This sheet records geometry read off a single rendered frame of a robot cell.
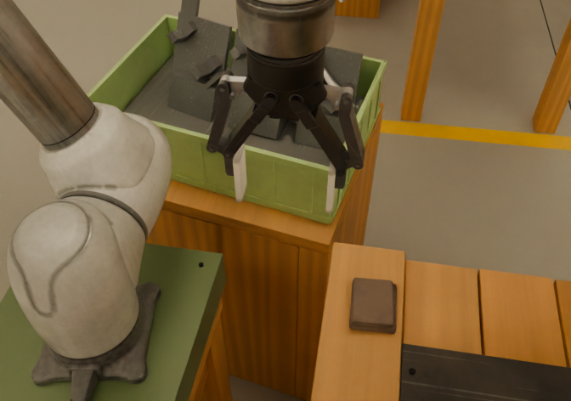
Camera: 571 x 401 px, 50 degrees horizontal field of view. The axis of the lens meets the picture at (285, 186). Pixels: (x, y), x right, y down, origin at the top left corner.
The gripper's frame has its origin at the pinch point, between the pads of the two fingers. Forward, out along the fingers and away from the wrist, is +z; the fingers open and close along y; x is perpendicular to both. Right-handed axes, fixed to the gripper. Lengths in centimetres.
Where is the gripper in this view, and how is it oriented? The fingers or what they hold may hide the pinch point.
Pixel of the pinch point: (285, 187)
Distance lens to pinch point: 72.1
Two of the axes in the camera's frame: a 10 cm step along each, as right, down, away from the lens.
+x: -1.7, 7.1, -6.8
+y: -9.9, -1.2, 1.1
